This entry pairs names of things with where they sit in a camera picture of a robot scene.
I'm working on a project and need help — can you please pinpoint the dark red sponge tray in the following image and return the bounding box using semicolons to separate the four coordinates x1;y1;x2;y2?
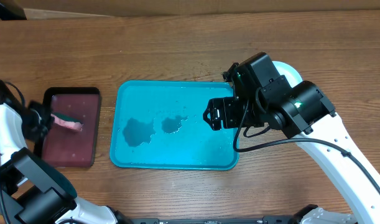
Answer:
34;87;101;167

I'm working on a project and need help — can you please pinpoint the light blue plate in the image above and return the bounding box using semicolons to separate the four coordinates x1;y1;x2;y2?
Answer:
273;61;303;87

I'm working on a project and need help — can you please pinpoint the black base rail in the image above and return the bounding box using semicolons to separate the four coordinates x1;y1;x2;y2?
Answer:
131;215;292;224

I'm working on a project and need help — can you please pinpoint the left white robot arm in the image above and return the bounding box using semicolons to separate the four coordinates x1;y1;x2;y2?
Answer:
0;103;128;224

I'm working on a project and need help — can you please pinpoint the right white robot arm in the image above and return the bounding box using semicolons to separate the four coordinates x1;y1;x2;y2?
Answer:
203;80;380;223

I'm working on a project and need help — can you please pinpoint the cardboard backboard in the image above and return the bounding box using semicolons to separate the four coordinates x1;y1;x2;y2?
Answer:
0;0;380;18

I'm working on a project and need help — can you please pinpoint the dark green sponge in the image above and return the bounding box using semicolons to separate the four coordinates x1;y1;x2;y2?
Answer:
51;113;83;132

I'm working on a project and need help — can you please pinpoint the teal plastic tray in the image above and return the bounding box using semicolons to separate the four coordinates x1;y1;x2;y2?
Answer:
109;80;239;170

